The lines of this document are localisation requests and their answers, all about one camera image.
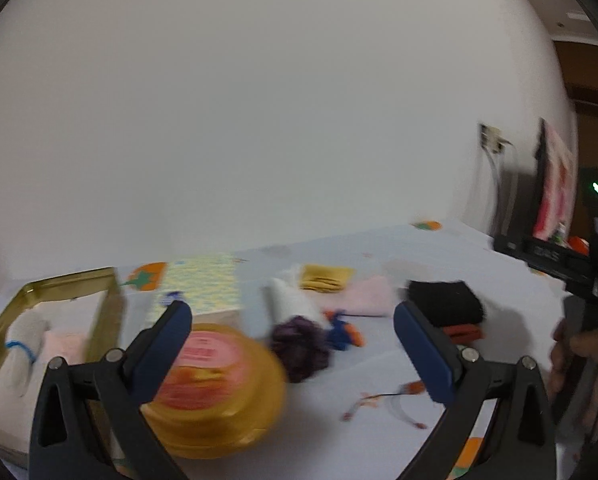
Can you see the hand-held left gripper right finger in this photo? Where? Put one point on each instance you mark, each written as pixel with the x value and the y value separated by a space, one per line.
pixel 424 350

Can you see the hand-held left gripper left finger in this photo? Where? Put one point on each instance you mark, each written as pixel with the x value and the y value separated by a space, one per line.
pixel 164 350

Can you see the dark red cloth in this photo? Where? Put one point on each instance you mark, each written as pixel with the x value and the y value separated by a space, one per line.
pixel 461 332

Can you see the black cloth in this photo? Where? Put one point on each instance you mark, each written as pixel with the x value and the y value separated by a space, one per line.
pixel 444 300

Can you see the blue orange knitted toy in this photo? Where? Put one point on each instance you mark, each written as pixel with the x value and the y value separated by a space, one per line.
pixel 340 335

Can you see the gold metal tin box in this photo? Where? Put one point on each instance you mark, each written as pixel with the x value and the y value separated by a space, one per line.
pixel 54 282

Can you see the person's right hand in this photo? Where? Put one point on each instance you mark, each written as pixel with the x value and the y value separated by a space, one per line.
pixel 579 370

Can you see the small orange object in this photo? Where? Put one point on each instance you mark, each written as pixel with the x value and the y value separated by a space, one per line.
pixel 578 245

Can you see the flat screen monitor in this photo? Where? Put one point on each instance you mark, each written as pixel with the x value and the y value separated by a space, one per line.
pixel 554 185

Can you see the pale pink folded cloth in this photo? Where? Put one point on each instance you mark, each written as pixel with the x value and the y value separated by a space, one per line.
pixel 369 297

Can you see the yellow patterned tissue pack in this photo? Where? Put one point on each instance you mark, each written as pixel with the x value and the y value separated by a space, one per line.
pixel 204 285

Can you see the yellow round tin pink label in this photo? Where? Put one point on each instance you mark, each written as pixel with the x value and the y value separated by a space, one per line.
pixel 239 410

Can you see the white fruit print tablecloth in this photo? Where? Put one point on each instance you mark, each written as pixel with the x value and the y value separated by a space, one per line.
pixel 379 260

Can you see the yellow folded cloth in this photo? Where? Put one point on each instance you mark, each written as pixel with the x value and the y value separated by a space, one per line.
pixel 324 277

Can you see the purple knitted scrunchie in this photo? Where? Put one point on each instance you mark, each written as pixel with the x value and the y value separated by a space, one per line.
pixel 299 350

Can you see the white rolled towel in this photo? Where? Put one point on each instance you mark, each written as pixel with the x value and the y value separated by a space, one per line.
pixel 289 300

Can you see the white rolled cloth blue band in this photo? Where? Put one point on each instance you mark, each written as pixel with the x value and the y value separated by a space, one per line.
pixel 24 332

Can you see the brown wooden door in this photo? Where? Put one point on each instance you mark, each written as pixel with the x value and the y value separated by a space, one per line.
pixel 594 100

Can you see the white wall socket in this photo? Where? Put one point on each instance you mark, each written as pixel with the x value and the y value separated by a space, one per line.
pixel 491 137

